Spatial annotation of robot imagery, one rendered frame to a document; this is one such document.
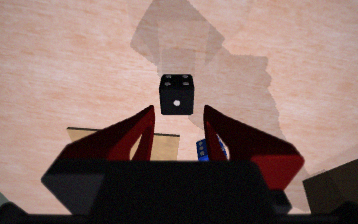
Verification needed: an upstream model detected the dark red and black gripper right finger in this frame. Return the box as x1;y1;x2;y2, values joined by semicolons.
203;105;305;191

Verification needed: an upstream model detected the blue die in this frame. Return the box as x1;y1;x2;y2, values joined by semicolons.
196;136;228;160

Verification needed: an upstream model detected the tan flat mat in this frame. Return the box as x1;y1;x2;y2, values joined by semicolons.
67;127;180;160

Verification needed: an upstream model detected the black die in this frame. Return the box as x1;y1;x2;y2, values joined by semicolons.
159;74;195;115

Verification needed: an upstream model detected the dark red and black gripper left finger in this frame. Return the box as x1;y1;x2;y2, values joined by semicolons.
54;105;155;161

